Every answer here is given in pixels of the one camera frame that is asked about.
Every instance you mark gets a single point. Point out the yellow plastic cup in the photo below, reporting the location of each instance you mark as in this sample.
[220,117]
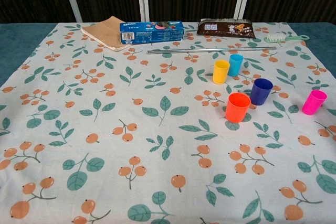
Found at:
[220,73]

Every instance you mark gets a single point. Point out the light blue plastic cup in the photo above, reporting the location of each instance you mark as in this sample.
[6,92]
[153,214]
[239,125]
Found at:
[236,64]

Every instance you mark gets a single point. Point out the dark blue plastic cup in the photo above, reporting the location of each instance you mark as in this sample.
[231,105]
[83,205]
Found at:
[260,94]

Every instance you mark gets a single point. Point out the pink plastic cup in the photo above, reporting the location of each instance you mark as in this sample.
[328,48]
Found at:
[312,103]

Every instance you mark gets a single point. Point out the floral print tablecloth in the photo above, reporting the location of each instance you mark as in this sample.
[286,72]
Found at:
[157,129]

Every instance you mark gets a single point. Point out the thin silver metal rod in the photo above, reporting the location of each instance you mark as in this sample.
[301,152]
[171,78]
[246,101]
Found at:
[210,49]

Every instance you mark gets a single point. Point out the blue Oreo cookie box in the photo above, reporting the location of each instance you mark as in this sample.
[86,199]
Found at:
[152,33]

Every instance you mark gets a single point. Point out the orange plastic cup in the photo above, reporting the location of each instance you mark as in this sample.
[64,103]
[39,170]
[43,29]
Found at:
[237,111]

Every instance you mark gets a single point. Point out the brown chocolate snack packet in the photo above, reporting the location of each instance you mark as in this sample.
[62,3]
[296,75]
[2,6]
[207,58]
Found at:
[225,30]

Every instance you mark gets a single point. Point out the brown spiral notebook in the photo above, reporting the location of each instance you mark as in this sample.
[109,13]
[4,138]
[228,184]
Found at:
[105,32]

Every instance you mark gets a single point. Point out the teal table cover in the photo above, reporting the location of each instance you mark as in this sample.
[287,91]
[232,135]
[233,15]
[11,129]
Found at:
[15,40]

